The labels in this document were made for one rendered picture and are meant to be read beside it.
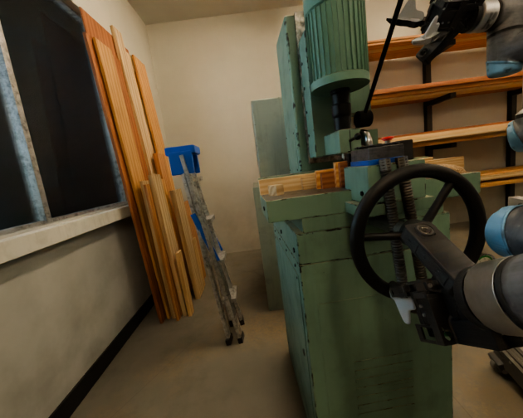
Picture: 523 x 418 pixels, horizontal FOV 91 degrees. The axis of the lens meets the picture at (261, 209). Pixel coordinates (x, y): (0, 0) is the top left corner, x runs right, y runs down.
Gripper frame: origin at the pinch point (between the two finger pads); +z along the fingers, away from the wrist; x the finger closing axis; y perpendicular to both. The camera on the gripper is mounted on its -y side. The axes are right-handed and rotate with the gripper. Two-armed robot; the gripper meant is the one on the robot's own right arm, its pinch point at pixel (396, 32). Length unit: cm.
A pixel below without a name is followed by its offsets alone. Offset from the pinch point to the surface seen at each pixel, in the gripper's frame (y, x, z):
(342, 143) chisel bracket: -22.8, 15.6, 14.8
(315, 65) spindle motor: -7.6, -2.6, 20.3
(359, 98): -26.6, -12.3, -2.3
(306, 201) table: -24, 34, 30
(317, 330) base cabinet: -50, 61, 31
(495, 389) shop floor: -98, 86, -43
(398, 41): -80, -177, -118
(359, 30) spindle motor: -0.1, -4.2, 8.7
